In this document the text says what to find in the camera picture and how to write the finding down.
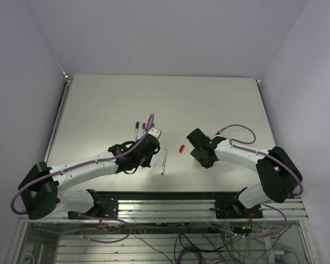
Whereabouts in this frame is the blue pen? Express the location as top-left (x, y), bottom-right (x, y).
top-left (134, 128), bottom-right (138, 141)

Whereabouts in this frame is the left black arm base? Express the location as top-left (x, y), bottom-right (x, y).
top-left (68, 189), bottom-right (119, 220)

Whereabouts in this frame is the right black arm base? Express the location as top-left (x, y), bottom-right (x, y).
top-left (210, 188), bottom-right (263, 219)

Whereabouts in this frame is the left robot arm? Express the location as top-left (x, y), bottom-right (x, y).
top-left (18, 129), bottom-right (161, 220)

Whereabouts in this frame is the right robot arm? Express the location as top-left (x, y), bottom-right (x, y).
top-left (186, 128), bottom-right (304, 218)

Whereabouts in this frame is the red pen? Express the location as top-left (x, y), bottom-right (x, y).
top-left (161, 148), bottom-right (168, 176)

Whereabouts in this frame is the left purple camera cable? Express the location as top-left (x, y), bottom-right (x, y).
top-left (10, 113), bottom-right (155, 215)

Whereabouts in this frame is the purple camera cable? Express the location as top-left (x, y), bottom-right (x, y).
top-left (10, 113), bottom-right (155, 215)
top-left (216, 124), bottom-right (305, 199)

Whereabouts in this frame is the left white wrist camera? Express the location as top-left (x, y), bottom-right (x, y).
top-left (148, 127), bottom-right (162, 139)

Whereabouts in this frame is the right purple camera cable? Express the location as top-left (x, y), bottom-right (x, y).
top-left (216, 124), bottom-right (305, 199)

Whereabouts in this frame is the aluminium frame rail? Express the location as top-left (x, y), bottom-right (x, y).
top-left (19, 197), bottom-right (306, 223)

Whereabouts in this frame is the floor cable bundle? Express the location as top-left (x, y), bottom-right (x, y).
top-left (79, 217), bottom-right (292, 264)

